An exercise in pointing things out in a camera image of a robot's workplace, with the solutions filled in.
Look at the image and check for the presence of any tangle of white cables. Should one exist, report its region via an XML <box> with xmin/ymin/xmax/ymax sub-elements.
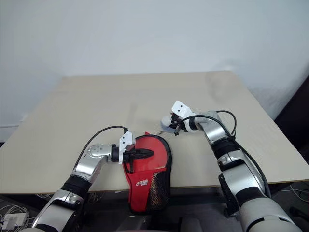
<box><xmin>0</xmin><ymin>193</ymin><xmax>55</xmax><ymax>232</ymax></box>

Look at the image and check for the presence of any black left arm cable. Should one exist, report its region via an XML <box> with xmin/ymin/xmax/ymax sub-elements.
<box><xmin>76</xmin><ymin>126</ymin><xmax>128</xmax><ymax>167</ymax></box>

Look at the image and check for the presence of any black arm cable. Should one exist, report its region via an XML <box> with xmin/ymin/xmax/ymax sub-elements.
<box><xmin>76</xmin><ymin>126</ymin><xmax>128</xmax><ymax>167</ymax></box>
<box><xmin>177</xmin><ymin>110</ymin><xmax>272</xmax><ymax>198</ymax></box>

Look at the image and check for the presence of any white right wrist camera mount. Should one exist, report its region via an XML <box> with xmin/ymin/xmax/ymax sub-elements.
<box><xmin>170</xmin><ymin>100</ymin><xmax>194</xmax><ymax>133</ymax></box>

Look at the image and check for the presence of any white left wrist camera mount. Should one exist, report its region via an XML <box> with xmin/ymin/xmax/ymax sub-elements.
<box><xmin>118</xmin><ymin>131</ymin><xmax>136</xmax><ymax>165</ymax></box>

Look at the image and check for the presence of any red black mesh paddle case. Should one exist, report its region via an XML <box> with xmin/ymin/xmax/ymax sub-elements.
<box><xmin>122</xmin><ymin>131</ymin><xmax>173</xmax><ymax>215</ymax></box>

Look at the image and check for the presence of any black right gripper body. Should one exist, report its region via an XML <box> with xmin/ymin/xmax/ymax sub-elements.
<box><xmin>169</xmin><ymin>112</ymin><xmax>187</xmax><ymax>133</ymax></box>

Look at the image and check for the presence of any dark gray rounded shape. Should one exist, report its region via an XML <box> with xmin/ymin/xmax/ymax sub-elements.
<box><xmin>178</xmin><ymin>215</ymin><xmax>204</xmax><ymax>232</ymax></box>

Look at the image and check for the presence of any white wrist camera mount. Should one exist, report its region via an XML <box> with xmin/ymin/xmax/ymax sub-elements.
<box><xmin>170</xmin><ymin>100</ymin><xmax>194</xmax><ymax>133</ymax></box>
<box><xmin>118</xmin><ymin>131</ymin><xmax>136</xmax><ymax>165</ymax></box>

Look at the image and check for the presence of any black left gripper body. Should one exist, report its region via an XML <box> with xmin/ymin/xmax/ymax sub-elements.
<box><xmin>122</xmin><ymin>144</ymin><xmax>137</xmax><ymax>165</ymax></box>

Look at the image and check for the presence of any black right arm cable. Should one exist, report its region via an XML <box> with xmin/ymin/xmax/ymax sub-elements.
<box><xmin>177</xmin><ymin>110</ymin><xmax>272</xmax><ymax>198</ymax></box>

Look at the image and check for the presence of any white power strip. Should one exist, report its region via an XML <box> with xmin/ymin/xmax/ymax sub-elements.
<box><xmin>3</xmin><ymin>214</ymin><xmax>27</xmax><ymax>230</ymax></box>

